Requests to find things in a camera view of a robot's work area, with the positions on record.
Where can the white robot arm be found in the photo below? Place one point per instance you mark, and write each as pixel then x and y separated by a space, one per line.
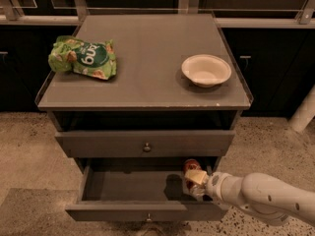
pixel 270 174

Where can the green chip bag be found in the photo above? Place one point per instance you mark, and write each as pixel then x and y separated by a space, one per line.
pixel 92 59

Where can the open grey middle drawer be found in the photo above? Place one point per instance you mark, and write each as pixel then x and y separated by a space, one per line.
pixel 127 189

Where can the round middle drawer knob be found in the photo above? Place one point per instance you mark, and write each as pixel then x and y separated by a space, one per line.
pixel 149 218

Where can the red coke can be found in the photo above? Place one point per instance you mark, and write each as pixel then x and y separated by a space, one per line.
pixel 196 191

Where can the round drawer knob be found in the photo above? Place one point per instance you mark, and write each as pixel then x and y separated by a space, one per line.
pixel 149 218
pixel 147 147

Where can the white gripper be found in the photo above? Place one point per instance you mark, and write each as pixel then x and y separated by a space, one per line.
pixel 215 185

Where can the grey top drawer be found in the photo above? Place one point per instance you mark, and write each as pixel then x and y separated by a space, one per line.
pixel 173 143

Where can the metal railing frame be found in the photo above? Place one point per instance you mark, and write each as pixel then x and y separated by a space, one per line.
pixel 281 14

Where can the round top drawer knob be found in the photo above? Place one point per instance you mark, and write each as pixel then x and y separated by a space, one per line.
pixel 147 147

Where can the grey drawer cabinet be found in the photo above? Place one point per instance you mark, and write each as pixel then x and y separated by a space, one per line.
pixel 149 91

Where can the dark background counter cabinets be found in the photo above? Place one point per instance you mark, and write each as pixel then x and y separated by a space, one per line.
pixel 277 64

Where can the white paper bowl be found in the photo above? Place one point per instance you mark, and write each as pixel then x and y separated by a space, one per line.
pixel 206 71

